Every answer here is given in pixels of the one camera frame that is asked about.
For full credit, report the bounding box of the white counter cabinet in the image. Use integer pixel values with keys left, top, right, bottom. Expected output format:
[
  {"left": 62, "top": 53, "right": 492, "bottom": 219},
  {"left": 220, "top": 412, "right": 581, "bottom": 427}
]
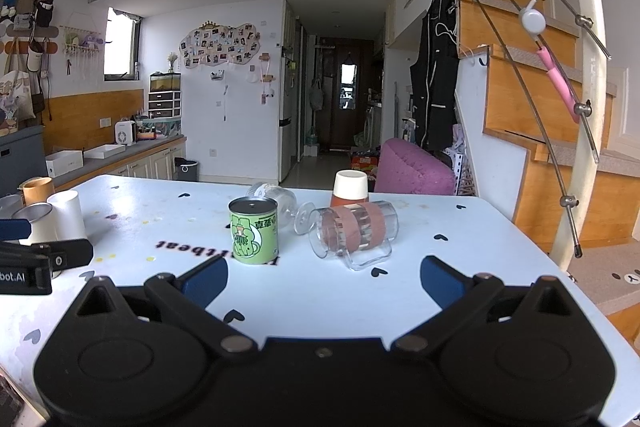
[{"left": 53, "top": 135, "right": 186, "bottom": 190}]

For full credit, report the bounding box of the white and brown paper cup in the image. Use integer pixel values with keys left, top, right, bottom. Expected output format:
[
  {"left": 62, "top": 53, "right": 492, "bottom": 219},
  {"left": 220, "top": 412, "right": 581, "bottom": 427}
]
[{"left": 330, "top": 169, "right": 369, "bottom": 207}]

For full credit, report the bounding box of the white small appliance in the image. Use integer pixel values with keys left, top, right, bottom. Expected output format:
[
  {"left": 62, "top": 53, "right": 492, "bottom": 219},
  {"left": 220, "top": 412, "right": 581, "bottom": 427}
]
[{"left": 114, "top": 120, "right": 136, "bottom": 146}]

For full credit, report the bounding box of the clear mug with brown sleeve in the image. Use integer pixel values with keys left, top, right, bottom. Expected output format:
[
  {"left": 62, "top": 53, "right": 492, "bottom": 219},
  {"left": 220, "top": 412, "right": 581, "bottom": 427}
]
[{"left": 308, "top": 200, "right": 399, "bottom": 271}]

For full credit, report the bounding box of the white stair railing post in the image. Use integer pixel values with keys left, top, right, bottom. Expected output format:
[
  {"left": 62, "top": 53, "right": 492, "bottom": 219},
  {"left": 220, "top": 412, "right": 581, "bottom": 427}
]
[{"left": 550, "top": 0, "right": 608, "bottom": 271}]

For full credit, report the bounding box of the purple pouf seat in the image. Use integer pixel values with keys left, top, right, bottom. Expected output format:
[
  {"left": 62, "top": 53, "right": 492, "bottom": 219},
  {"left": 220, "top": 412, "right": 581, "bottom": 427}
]
[{"left": 374, "top": 139, "right": 456, "bottom": 196}]

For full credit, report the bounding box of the wooden staircase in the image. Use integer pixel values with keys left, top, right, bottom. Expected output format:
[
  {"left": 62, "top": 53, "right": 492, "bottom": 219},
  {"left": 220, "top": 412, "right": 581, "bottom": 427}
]
[{"left": 456, "top": 0, "right": 639, "bottom": 347}]

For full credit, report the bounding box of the clear wine glass lying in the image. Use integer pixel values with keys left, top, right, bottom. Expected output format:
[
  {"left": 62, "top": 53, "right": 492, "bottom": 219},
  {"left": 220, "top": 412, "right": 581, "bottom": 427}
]
[{"left": 247, "top": 182, "right": 316, "bottom": 235}]

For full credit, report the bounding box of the black trash bin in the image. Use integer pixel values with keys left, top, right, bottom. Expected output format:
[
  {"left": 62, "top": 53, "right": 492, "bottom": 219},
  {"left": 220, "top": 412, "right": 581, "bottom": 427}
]
[{"left": 174, "top": 157, "right": 200, "bottom": 182}]

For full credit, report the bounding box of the black hanging coat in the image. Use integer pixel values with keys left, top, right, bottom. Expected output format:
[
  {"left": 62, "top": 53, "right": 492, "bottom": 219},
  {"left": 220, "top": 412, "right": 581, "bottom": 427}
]
[{"left": 410, "top": 0, "right": 459, "bottom": 152}]

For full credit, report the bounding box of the green printed metal cup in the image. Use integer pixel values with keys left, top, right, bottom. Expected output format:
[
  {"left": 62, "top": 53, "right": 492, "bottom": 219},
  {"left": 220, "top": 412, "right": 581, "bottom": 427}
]
[{"left": 228, "top": 196, "right": 279, "bottom": 265}]

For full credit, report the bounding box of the white flat box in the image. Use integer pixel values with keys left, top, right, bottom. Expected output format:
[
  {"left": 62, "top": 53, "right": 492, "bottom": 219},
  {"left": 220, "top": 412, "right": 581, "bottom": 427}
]
[{"left": 46, "top": 150, "right": 84, "bottom": 178}]

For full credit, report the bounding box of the grey tumbler cup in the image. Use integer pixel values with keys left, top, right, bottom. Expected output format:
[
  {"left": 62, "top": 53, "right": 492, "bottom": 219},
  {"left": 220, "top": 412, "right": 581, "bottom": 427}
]
[{"left": 0, "top": 194, "right": 24, "bottom": 219}]

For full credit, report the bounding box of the orange-brown paper cup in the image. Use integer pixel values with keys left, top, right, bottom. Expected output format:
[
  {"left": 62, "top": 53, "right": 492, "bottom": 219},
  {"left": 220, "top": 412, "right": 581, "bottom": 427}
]
[{"left": 22, "top": 176, "right": 55, "bottom": 205}]

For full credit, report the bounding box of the cream steel-rimmed cup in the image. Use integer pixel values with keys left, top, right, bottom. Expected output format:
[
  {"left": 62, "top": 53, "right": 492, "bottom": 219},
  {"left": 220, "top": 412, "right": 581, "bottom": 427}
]
[{"left": 12, "top": 202, "right": 58, "bottom": 246}]

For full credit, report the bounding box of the small drawer organizer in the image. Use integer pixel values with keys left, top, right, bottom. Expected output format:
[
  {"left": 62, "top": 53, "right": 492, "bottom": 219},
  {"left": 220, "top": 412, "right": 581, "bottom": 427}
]
[{"left": 148, "top": 72, "right": 181, "bottom": 118}]

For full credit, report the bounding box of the cloud-shaped photo board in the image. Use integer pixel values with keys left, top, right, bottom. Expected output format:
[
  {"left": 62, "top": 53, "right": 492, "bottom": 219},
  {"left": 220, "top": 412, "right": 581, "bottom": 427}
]
[{"left": 179, "top": 22, "right": 262, "bottom": 69}]

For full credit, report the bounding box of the grey storage box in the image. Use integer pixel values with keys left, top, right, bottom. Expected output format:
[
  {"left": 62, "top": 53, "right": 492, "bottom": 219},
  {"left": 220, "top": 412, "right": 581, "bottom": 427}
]
[{"left": 0, "top": 126, "right": 47, "bottom": 197}]

